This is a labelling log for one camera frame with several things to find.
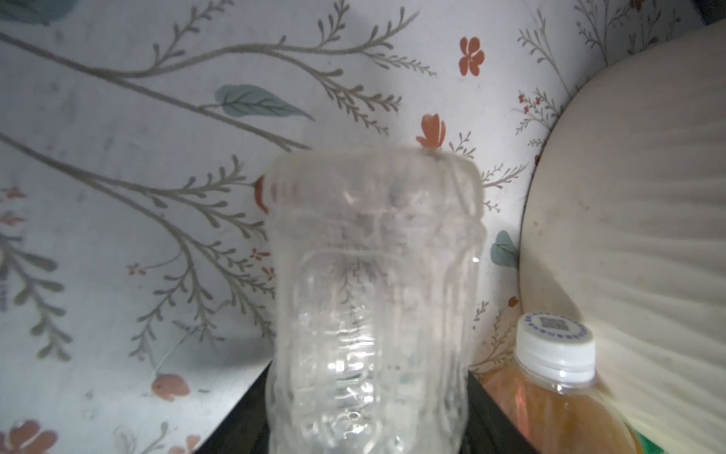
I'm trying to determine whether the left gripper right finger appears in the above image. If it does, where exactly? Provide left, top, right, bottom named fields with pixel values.
left=461, top=373, right=538, bottom=454

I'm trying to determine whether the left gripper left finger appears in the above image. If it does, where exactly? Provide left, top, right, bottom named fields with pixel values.
left=195, top=365, right=270, bottom=454

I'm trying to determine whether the clear crushed bottle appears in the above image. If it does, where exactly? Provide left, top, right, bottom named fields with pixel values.
left=262, top=148, right=486, bottom=453

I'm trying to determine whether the cream ribbed waste bin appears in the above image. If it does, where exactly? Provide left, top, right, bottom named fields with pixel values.
left=519, top=22, right=725, bottom=453

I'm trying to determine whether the red yellow tea bottle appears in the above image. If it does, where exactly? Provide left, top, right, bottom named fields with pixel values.
left=481, top=312, right=643, bottom=453

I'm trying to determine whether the crushed green bottle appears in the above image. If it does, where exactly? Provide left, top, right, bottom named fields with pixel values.
left=633, top=431, right=666, bottom=454

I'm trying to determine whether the floral table mat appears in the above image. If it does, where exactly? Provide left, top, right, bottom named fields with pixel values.
left=1, top=1, right=705, bottom=453

